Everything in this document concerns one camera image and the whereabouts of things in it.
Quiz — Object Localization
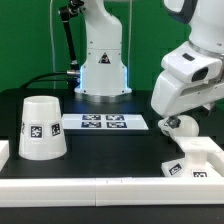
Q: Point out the white lamp shade cone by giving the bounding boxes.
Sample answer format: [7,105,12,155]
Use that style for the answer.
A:
[19,96,67,160]

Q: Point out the white lamp bulb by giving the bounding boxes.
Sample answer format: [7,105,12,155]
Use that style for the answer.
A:
[158,115,199,139]

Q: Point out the black cable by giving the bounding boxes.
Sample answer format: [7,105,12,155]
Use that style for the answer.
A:
[19,69,81,89]

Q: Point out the white left fence rail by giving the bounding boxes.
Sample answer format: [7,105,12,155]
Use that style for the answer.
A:
[0,140,9,171]

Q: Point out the white front fence rail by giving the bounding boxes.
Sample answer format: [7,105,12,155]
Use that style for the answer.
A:
[0,178,224,207]

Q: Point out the white marker sheet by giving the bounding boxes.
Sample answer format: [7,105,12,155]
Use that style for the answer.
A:
[62,114,148,130]

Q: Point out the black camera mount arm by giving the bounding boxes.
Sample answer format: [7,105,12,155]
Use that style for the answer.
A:
[58,0,84,71]

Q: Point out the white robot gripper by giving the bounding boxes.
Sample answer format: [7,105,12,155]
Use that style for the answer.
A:
[151,41,224,129]

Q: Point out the white fence rail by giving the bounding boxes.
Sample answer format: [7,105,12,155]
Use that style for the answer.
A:
[0,140,9,171]
[207,151,224,177]
[0,178,224,207]

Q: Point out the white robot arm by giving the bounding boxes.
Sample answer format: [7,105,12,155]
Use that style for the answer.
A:
[151,0,224,130]

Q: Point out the white right fence rail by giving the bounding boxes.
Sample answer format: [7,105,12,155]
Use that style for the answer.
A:
[207,151,224,177]

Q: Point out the white hanging cable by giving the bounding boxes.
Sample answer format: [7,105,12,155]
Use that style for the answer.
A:
[49,0,57,90]

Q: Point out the white lamp base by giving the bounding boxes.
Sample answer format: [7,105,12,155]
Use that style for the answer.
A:
[161,137,223,178]

